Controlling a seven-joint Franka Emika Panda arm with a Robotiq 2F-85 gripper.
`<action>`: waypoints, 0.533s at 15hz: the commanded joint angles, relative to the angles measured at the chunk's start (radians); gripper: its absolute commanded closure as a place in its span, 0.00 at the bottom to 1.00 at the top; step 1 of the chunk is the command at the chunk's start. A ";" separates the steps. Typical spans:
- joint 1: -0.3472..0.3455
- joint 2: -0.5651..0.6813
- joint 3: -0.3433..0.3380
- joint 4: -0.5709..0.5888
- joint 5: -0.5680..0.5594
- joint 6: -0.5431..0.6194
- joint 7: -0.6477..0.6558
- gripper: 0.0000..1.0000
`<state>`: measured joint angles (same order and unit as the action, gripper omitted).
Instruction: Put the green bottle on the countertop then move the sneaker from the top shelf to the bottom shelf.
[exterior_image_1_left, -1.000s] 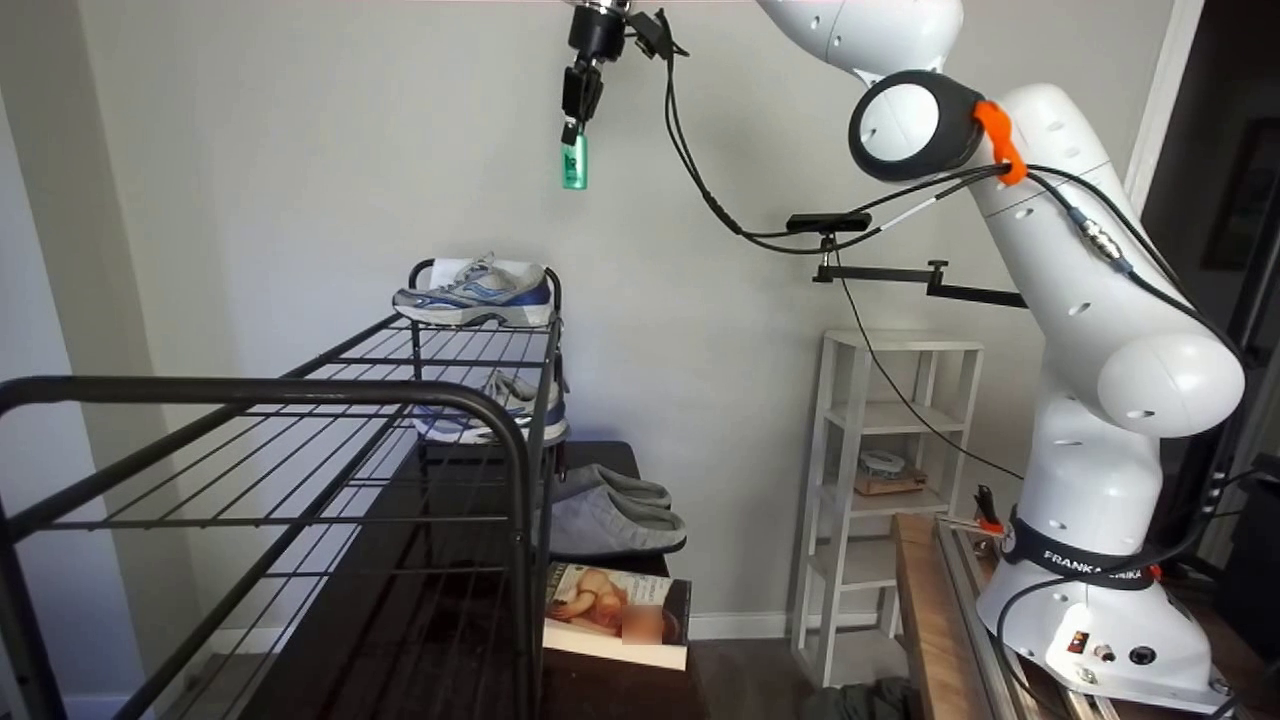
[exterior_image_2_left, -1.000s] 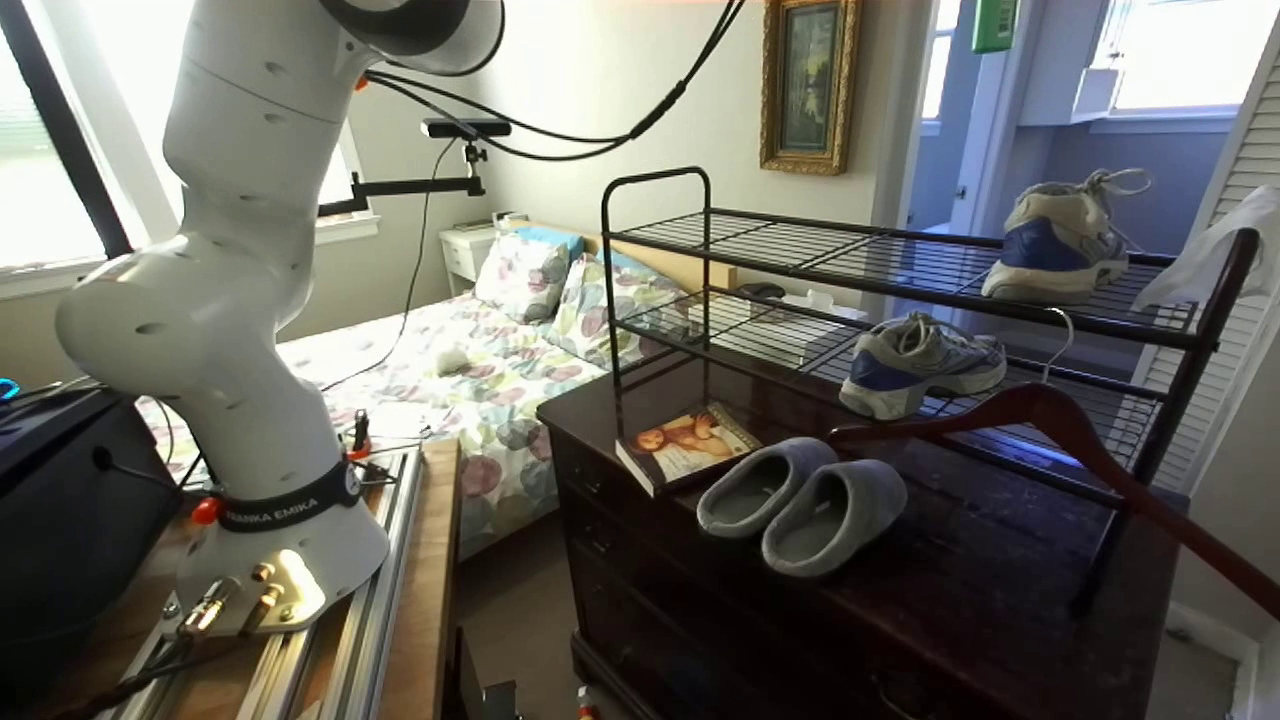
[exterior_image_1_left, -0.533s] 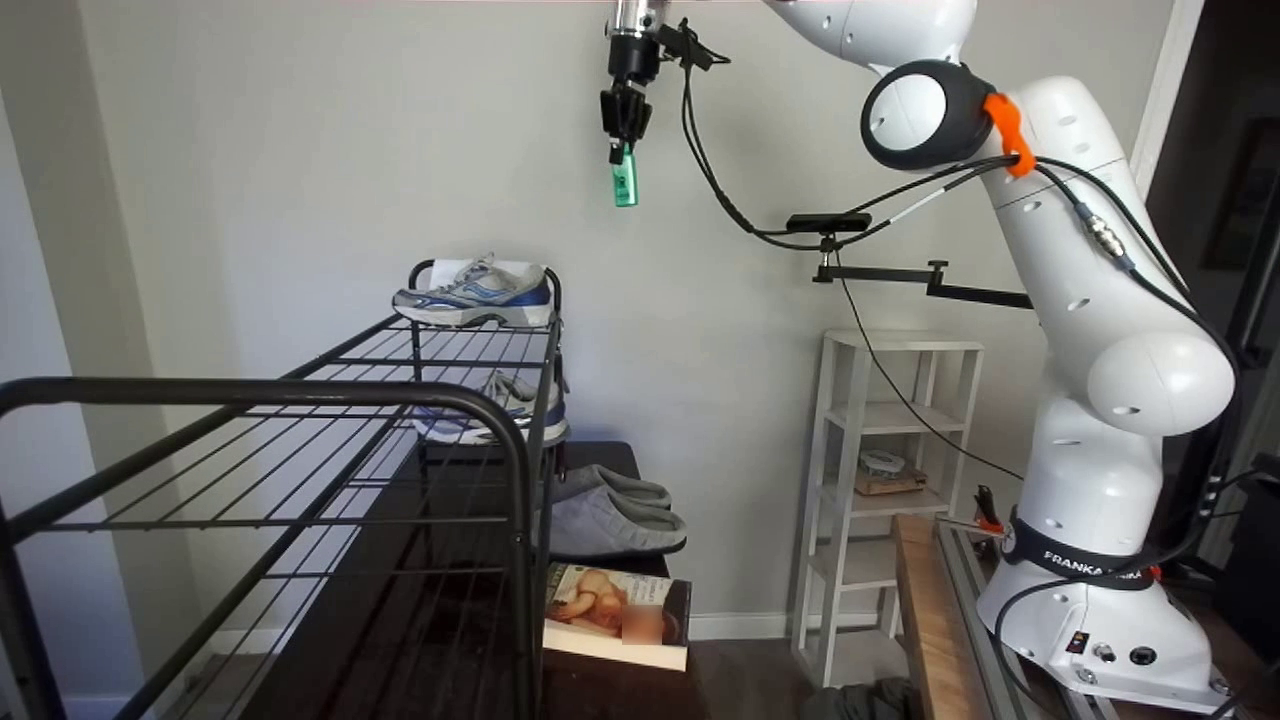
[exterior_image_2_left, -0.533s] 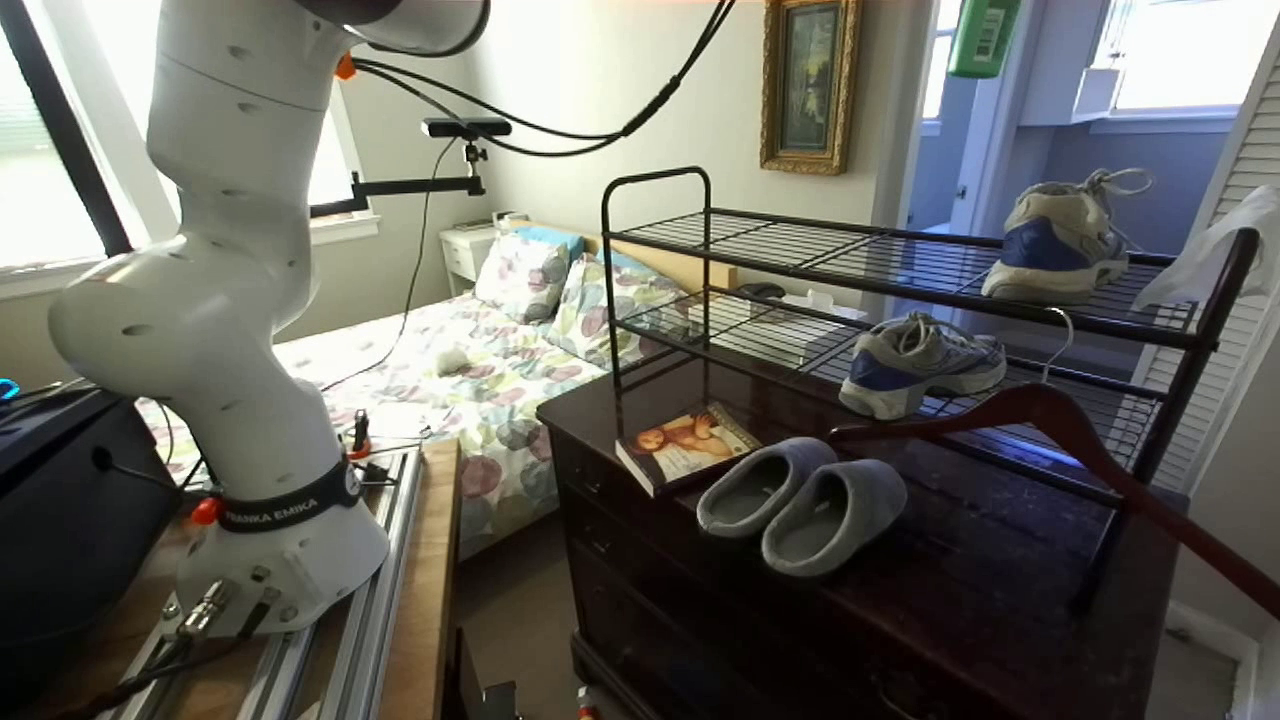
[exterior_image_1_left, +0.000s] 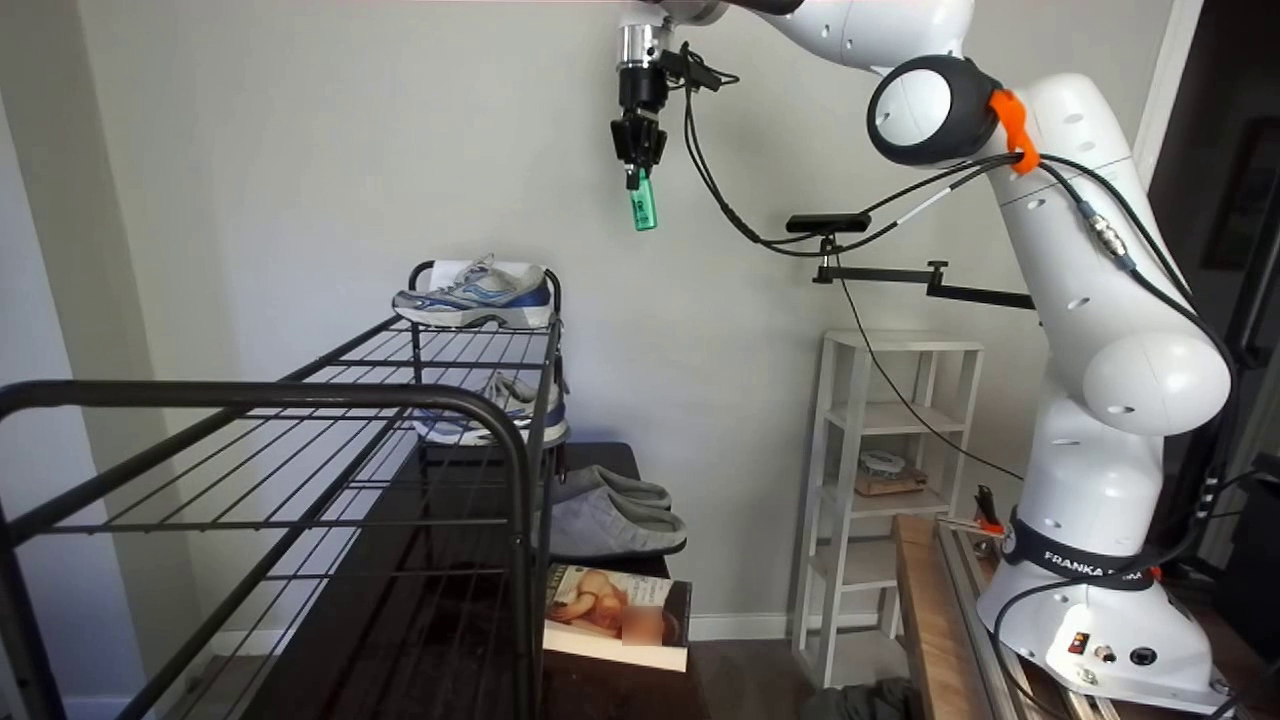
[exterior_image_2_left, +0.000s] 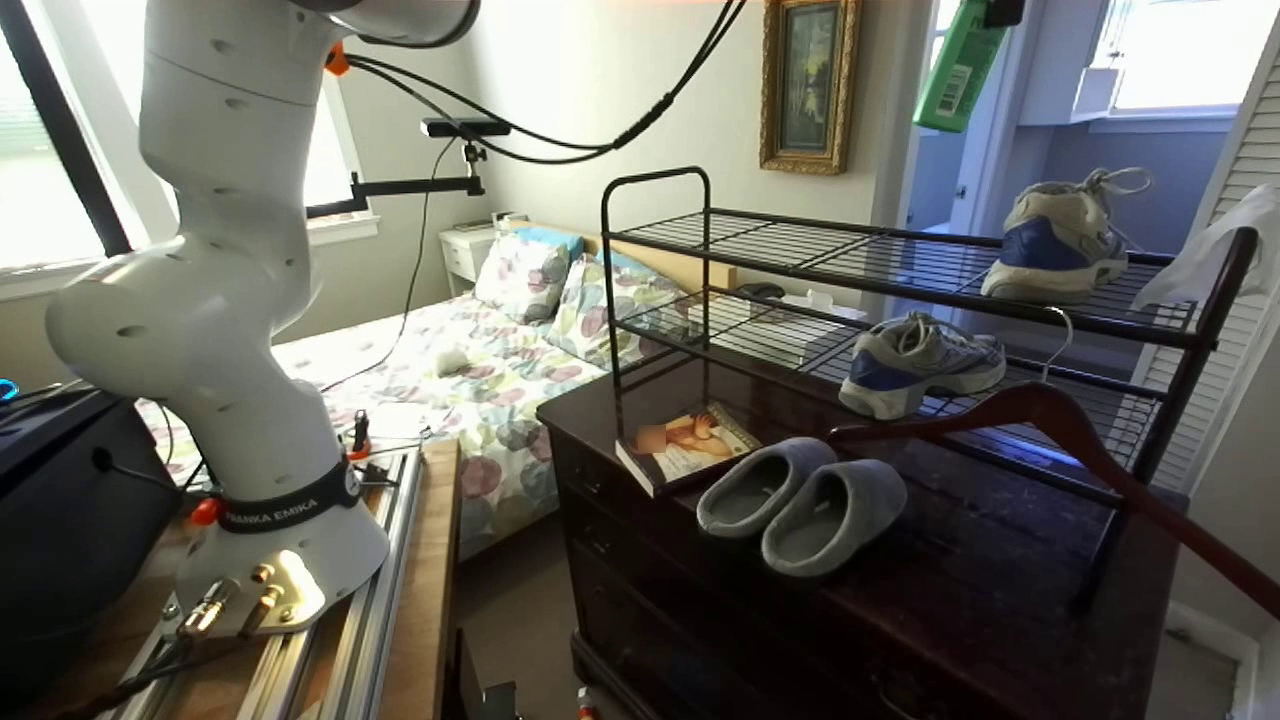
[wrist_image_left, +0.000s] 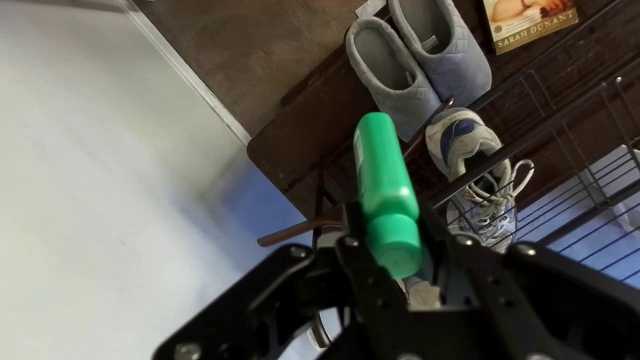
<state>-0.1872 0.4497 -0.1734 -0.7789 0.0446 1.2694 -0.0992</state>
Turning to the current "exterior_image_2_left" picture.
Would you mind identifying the white blue sneaker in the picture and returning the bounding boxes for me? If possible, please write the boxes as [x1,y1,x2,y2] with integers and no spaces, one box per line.
[974,165,1159,303]

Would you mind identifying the black camera on bar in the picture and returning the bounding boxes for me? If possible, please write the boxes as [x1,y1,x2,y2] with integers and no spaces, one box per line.
[419,117,520,143]

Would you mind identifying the paperback book with portrait cover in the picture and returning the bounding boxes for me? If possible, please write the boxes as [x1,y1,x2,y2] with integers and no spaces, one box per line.
[612,406,765,502]

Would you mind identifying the grey felt slipper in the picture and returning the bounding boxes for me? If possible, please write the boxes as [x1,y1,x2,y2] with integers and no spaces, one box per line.
[690,434,842,545]
[755,458,911,581]

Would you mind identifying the white louvre door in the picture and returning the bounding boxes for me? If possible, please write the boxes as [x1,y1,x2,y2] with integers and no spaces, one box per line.
[1151,16,1280,466]

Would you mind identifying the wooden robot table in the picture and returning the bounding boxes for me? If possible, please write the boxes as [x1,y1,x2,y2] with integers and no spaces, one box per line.
[16,437,462,720]

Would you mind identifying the gold framed picture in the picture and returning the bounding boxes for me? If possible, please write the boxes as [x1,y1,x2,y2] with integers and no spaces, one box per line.
[755,0,859,182]

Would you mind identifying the floral pillow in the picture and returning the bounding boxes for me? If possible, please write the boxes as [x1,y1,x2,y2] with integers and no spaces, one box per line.
[549,253,687,368]
[467,221,593,328]

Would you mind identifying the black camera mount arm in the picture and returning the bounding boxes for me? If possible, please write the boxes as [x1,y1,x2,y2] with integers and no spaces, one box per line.
[300,169,491,224]

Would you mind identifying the black wire shoe rack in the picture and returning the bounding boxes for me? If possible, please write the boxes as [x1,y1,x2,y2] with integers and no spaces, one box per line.
[594,165,1262,620]

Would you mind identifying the white plastic bag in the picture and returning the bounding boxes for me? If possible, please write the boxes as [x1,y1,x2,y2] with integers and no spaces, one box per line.
[1128,178,1280,319]

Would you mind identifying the black bag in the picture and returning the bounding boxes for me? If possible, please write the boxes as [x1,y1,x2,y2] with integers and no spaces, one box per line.
[0,382,178,678]

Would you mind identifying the bed with floral bedding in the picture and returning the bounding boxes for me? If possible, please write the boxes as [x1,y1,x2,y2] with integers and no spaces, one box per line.
[267,266,697,554]

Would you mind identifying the dark wooden dresser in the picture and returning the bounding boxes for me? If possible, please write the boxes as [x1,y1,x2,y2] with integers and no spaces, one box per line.
[534,349,1193,720]

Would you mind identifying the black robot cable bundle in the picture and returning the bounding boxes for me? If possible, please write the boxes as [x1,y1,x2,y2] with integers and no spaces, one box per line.
[314,0,750,406]

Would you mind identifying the aluminium rail frame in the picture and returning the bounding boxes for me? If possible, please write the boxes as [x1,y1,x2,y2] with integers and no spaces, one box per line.
[125,445,432,720]

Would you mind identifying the grey shoes on rack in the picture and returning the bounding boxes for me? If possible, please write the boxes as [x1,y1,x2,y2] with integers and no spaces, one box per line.
[836,308,1011,425]

